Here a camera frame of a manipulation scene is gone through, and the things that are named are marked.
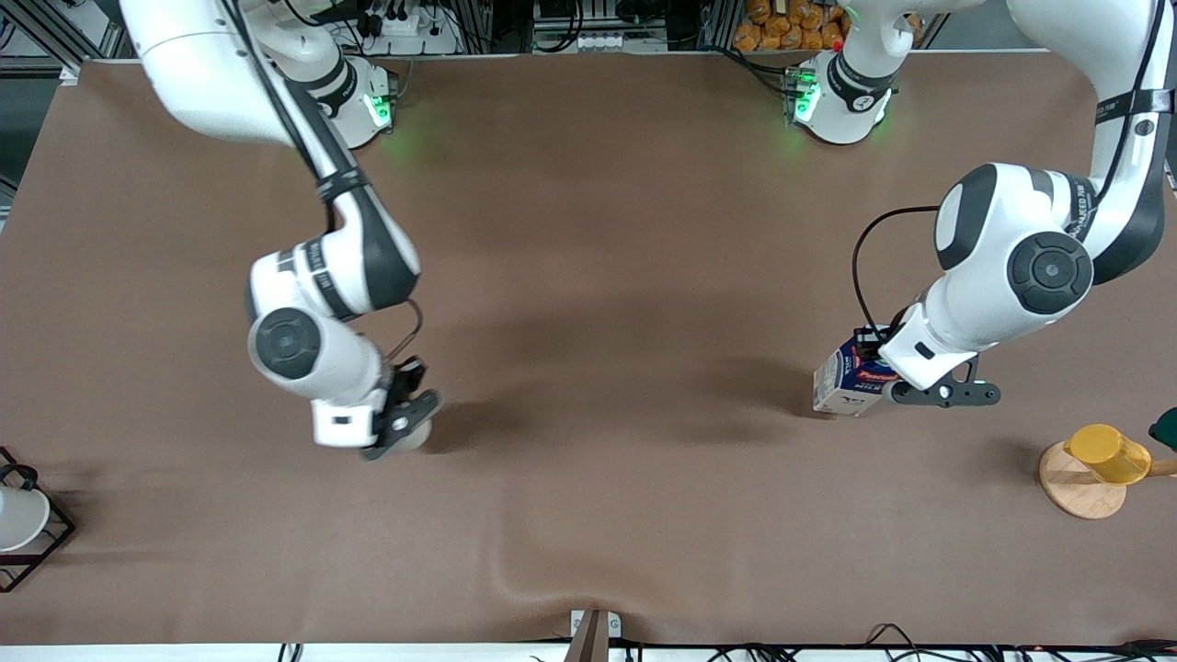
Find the white power strip with plugs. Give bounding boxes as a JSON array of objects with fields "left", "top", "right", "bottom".
[{"left": 366, "top": 5, "right": 463, "bottom": 56}]

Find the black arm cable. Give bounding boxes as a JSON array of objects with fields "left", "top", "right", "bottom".
[
  {"left": 216, "top": 0, "right": 429, "bottom": 398},
  {"left": 851, "top": 0, "right": 1170, "bottom": 365}
]

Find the yellow cup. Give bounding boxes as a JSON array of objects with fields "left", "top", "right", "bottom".
[{"left": 1064, "top": 424, "right": 1152, "bottom": 485}]

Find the brown table cover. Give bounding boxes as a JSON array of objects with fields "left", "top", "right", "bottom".
[{"left": 0, "top": 52, "right": 1177, "bottom": 645}]

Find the white table edge bracket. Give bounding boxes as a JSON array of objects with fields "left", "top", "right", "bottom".
[{"left": 563, "top": 609, "right": 623, "bottom": 662}]

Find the grey ceramic cup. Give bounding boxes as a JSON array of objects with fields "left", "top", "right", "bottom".
[{"left": 384, "top": 416, "right": 435, "bottom": 454}]

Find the black looped cable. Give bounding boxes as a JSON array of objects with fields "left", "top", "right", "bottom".
[{"left": 863, "top": 622, "right": 922, "bottom": 662}]

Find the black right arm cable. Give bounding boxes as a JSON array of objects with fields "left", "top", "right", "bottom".
[{"left": 216, "top": 0, "right": 429, "bottom": 398}]

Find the black wire rack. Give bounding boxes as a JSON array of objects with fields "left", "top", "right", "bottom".
[{"left": 0, "top": 446, "right": 76, "bottom": 594}]

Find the round wooden mug stand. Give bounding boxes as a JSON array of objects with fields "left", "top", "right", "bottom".
[{"left": 1039, "top": 441, "right": 1177, "bottom": 521}]

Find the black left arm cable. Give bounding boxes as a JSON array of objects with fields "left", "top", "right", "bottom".
[{"left": 851, "top": 0, "right": 1170, "bottom": 365}]

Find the orange snack bag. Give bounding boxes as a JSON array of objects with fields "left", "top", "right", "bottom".
[{"left": 733, "top": 0, "right": 849, "bottom": 52}]

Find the white cup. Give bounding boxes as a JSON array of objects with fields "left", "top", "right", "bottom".
[{"left": 0, "top": 485, "right": 51, "bottom": 554}]

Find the blue milk carton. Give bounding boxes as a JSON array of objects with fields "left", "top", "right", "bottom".
[{"left": 813, "top": 333, "right": 900, "bottom": 417}]

